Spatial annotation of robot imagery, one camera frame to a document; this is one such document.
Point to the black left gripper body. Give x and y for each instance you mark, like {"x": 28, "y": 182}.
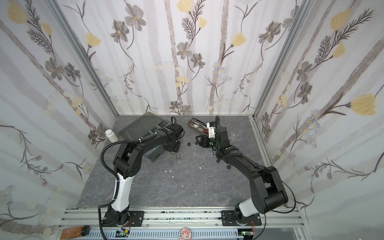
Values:
{"x": 175, "y": 147}

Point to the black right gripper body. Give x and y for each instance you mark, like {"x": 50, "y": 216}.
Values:
{"x": 202, "y": 140}

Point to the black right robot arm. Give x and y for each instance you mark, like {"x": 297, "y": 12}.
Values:
{"x": 268, "y": 190}

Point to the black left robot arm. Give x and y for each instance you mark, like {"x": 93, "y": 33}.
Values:
{"x": 127, "y": 163}

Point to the green compartment organizer box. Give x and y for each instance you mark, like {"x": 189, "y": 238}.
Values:
{"x": 145, "y": 126}

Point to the white plastic bottle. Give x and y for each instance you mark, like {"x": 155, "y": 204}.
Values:
{"x": 113, "y": 138}

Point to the pink figurine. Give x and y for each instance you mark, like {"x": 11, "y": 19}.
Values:
{"x": 185, "y": 234}

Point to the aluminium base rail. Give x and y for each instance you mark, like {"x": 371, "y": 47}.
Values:
{"x": 204, "y": 223}

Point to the orange object on rail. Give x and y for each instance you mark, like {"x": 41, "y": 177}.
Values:
{"x": 75, "y": 232}

